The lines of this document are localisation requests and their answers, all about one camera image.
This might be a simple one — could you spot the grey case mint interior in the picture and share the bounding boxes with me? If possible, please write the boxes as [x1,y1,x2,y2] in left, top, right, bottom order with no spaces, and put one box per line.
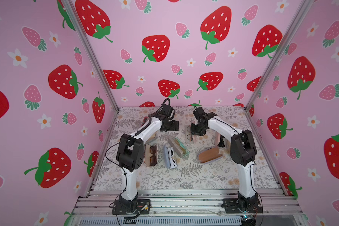
[168,137,189,158]

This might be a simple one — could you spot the light blue case white glasses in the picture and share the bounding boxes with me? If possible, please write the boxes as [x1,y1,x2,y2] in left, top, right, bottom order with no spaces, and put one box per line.
[163,146,178,169]

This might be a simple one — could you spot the electronics board with cables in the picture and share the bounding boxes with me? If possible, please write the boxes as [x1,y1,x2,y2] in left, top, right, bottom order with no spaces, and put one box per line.
[240,215,256,226]

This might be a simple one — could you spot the grey case with red glasses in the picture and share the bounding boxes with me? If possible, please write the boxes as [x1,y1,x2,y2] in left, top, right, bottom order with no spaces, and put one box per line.
[141,114,152,130]

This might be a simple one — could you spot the pink case black glasses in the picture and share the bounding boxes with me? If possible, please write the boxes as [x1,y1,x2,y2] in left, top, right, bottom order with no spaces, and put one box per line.
[215,132,226,148]

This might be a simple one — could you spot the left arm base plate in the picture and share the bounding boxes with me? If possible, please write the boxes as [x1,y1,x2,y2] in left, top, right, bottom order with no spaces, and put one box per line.
[112,197,151,219]

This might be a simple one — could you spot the pink case round glasses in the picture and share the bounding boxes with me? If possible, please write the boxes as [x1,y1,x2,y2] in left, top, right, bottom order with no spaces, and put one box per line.
[185,125,196,144]

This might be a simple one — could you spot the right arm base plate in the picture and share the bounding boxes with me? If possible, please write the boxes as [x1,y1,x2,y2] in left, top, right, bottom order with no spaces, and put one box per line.
[220,198,263,214]

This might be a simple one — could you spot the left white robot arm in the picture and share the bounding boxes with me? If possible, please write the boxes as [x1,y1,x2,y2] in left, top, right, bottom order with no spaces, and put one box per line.
[114,98,179,210]

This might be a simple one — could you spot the floral table mat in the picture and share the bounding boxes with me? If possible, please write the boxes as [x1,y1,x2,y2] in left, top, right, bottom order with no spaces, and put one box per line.
[91,105,280,190]

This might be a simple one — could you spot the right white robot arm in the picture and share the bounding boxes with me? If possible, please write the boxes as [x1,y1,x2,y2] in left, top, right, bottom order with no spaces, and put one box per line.
[191,107,259,212]

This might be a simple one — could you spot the aluminium rail frame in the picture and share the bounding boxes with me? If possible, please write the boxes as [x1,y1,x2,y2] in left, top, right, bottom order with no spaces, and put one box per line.
[68,188,310,226]

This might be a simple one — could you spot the grey case tan interior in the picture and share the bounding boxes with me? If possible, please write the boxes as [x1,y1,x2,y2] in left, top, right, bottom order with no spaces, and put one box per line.
[198,147,223,164]

